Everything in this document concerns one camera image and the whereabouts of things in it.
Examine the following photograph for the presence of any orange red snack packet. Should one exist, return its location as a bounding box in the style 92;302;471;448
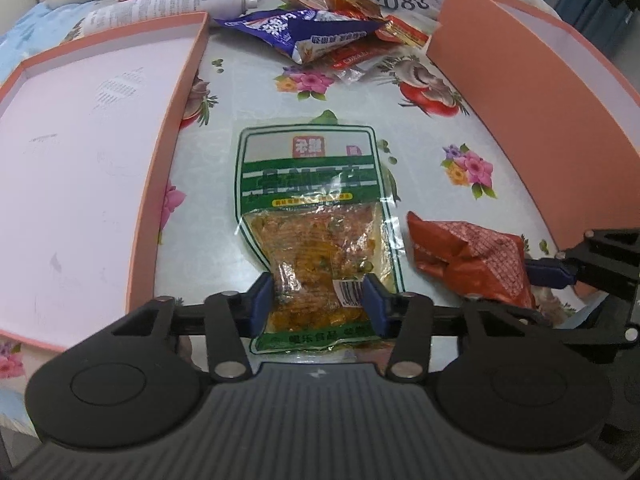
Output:
407;211;535;309

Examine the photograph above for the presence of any green pickle snack packet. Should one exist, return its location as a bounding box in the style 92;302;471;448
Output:
233;122;404;354

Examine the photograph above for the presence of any blue snack bag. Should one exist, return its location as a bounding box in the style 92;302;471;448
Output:
217;9;383;65

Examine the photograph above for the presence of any pink cardboard box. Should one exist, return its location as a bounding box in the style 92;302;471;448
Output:
427;0;639;248

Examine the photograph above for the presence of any floral plastic tablecloth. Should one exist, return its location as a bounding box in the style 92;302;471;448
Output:
0;0;591;411

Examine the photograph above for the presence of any pink box lid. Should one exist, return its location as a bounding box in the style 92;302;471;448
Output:
1;13;208;351

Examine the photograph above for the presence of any red flat snack packet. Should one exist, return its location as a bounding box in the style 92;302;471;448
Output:
319;39;399;84

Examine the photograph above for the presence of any red yellow snack packet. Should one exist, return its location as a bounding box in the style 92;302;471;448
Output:
375;15;432;49

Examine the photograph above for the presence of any white 2088 label bag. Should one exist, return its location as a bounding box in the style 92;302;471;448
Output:
357;0;449;24

